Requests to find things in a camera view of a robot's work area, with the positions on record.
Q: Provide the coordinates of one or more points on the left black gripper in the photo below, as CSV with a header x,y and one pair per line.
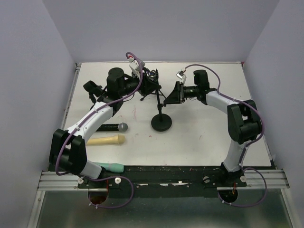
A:
x,y
148,86

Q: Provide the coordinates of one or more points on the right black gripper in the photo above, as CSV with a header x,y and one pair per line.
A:
x,y
177,96

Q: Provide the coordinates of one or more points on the black tripod mic stand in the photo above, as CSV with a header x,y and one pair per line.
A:
x,y
153,74

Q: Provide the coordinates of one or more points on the black microphone silver grille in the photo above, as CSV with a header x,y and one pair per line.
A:
x,y
113,127

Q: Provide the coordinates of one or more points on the black round-base mic stand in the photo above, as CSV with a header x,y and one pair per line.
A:
x,y
93,90

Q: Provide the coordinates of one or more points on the cream microphone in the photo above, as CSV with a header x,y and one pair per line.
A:
x,y
117,139

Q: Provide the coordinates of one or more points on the teal microphone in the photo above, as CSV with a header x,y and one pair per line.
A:
x,y
112,167

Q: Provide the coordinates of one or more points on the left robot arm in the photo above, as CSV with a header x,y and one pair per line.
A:
x,y
68,148

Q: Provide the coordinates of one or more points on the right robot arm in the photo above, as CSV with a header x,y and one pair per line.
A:
x,y
244,124

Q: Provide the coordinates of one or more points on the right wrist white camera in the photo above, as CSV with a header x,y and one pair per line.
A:
x,y
181,75

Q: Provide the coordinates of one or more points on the wrist white camera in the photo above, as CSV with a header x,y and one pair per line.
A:
x,y
134,66
181,75

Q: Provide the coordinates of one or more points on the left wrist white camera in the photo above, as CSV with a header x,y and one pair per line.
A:
x,y
134,66

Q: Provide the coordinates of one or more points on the black mounting rail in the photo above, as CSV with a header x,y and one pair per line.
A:
x,y
166,182

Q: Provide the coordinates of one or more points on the aluminium frame rail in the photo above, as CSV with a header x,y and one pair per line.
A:
x,y
260,178

